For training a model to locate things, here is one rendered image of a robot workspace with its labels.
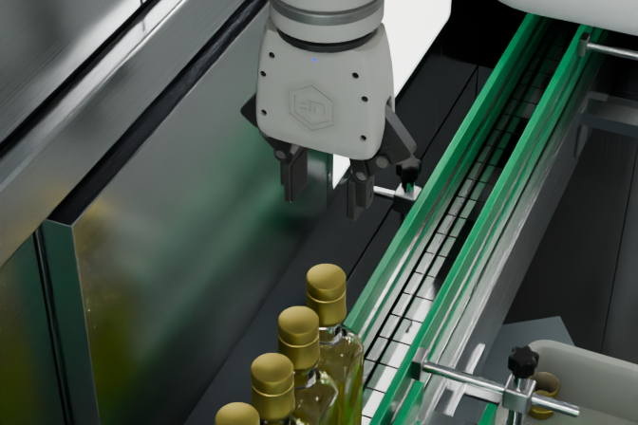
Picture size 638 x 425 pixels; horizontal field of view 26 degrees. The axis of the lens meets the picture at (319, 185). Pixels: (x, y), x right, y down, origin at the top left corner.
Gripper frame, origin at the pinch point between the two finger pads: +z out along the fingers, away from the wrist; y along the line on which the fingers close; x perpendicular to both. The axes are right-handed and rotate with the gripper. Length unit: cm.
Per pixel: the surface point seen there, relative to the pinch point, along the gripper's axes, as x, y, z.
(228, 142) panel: 5.7, -11.9, 3.4
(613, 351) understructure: 97, 12, 104
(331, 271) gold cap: 0.6, 0.2, 10.0
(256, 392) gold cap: -13.2, -0.2, 11.5
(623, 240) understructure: 97, 11, 79
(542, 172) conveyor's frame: 57, 5, 38
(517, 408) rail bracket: 11.4, 15.2, 31.3
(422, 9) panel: 59, -13, 20
